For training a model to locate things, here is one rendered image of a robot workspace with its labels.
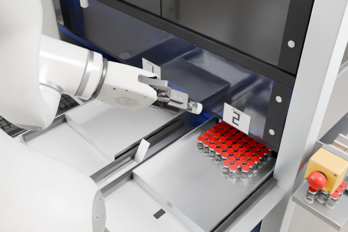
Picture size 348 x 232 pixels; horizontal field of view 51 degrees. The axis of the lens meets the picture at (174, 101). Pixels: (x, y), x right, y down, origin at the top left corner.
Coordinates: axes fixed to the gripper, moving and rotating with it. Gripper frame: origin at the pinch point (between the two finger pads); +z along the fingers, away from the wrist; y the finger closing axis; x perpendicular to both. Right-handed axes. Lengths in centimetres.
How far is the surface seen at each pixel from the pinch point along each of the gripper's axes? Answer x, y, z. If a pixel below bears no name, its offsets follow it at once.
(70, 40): 59, -97, -10
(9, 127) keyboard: 6, -73, -25
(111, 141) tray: 2.0, -45.6, 2.5
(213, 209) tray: -16.0, -19.6, 23.6
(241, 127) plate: 5.7, -15.7, 28.2
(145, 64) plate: 27.8, -39.9, 7.7
